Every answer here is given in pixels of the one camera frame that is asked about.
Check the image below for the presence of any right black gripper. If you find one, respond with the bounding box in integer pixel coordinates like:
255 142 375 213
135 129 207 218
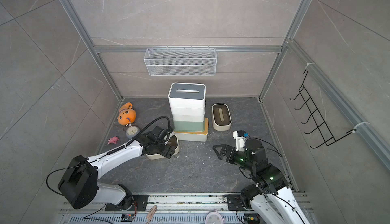
214 144 256 172

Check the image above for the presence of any cream box dark lid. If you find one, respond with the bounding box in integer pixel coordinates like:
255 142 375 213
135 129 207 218
146 135 179 160
212 103 232 131

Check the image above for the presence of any large bamboo lid tissue box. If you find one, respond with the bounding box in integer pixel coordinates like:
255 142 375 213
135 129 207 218
174 117 209 142

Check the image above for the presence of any green tissue box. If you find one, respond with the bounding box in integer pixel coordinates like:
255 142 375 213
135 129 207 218
174 120 205 132

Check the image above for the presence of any grey lid white tissue box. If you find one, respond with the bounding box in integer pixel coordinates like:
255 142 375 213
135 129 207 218
168 82 206 108

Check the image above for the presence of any small bamboo lid tissue box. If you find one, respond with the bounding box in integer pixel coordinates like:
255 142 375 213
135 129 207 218
173 114 205 122

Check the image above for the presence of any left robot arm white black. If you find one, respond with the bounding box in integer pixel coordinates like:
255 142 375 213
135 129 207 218
58 126 175 211

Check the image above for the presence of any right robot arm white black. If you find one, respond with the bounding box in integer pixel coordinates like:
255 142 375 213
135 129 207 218
213 137 310 224

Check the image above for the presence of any small grey alarm clock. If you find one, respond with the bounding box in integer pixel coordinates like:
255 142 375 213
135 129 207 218
126 126 140 139

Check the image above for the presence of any cream box dark lid back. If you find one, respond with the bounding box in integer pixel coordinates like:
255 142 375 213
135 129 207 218
212 103 232 131

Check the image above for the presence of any orange plush toy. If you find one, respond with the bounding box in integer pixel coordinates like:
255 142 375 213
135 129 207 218
117 102 137 126

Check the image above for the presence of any small pink toy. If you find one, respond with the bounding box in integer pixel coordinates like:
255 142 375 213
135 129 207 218
108 136 119 145

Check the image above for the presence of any pink round object front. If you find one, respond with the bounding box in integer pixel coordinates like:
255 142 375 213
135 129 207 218
205 211 224 224

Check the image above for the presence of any small circuit board front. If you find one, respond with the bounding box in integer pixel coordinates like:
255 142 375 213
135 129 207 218
120 214 136 223

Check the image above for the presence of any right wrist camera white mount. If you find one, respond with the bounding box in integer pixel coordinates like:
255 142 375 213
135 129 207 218
233 130 248 152

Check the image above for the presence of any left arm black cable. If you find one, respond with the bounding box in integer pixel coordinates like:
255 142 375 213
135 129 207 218
126 115 171 147

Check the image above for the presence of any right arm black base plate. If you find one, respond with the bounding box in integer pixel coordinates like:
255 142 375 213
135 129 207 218
223 194 245 211

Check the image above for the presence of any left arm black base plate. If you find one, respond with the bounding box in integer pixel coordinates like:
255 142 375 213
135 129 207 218
105 195 149 211

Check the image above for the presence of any wooden brush handle front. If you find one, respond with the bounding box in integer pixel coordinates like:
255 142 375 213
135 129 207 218
146 205 157 224

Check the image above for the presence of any white wire mesh basket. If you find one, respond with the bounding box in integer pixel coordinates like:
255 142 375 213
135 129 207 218
144 48 217 76

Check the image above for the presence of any black wire hook rack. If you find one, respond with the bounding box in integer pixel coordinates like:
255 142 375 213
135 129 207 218
289 69 357 149

